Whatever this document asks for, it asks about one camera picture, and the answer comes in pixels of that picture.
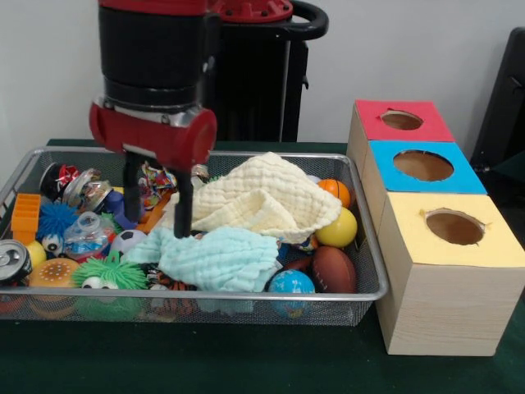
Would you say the cream waffle cloth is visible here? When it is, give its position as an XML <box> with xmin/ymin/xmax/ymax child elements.
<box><xmin>162</xmin><ymin>151</ymin><xmax>344</xmax><ymax>244</ymax></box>

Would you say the green spiky toy with eyes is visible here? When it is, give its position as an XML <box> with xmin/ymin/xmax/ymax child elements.
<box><xmin>72</xmin><ymin>250</ymin><xmax>148</xmax><ymax>291</ymax></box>

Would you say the brown toy football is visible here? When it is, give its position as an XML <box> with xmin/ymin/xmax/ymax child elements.
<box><xmin>310</xmin><ymin>245</ymin><xmax>358</xmax><ymax>294</ymax></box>

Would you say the wire mesh bin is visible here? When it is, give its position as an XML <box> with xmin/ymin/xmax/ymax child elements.
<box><xmin>0</xmin><ymin>146</ymin><xmax>390</xmax><ymax>328</ymax></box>

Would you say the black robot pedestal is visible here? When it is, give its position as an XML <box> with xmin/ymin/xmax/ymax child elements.
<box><xmin>204</xmin><ymin>0</ymin><xmax>329</xmax><ymax>143</ymax></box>

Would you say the wooden box with three holes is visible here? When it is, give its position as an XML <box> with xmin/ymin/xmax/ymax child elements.
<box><xmin>346</xmin><ymin>99</ymin><xmax>525</xmax><ymax>356</ymax></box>

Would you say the black chair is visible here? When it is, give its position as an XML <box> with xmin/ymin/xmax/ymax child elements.
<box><xmin>470</xmin><ymin>26</ymin><xmax>525</xmax><ymax>169</ymax></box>

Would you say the blue spiky ball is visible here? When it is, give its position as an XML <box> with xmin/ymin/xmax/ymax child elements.
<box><xmin>37</xmin><ymin>202</ymin><xmax>79</xmax><ymax>241</ymax></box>

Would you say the toy burger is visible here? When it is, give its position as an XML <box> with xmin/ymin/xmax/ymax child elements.
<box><xmin>28</xmin><ymin>257</ymin><xmax>81</xmax><ymax>288</ymax></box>

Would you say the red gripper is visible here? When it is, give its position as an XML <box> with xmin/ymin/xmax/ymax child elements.
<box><xmin>89</xmin><ymin>97</ymin><xmax>217</xmax><ymax>239</ymax></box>

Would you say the dark green table cloth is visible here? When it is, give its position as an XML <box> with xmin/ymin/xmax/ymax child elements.
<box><xmin>0</xmin><ymin>138</ymin><xmax>525</xmax><ymax>394</ymax></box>

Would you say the yellow ball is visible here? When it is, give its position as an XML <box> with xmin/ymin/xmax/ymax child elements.
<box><xmin>314</xmin><ymin>207</ymin><xmax>358</xmax><ymax>249</ymax></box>

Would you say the blue globe ball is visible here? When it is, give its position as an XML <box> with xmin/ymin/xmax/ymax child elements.
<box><xmin>268</xmin><ymin>269</ymin><xmax>317</xmax><ymax>295</ymax></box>

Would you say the silver drink can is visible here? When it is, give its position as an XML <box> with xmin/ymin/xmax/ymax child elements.
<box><xmin>0</xmin><ymin>239</ymin><xmax>34</xmax><ymax>286</ymax></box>

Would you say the light blue waffle cloth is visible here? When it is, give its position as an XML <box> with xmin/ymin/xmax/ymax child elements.
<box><xmin>122</xmin><ymin>227</ymin><xmax>284</xmax><ymax>293</ymax></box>

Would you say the orange toy basketball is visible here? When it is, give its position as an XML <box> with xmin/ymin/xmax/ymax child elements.
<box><xmin>317</xmin><ymin>178</ymin><xmax>352</xmax><ymax>208</ymax></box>

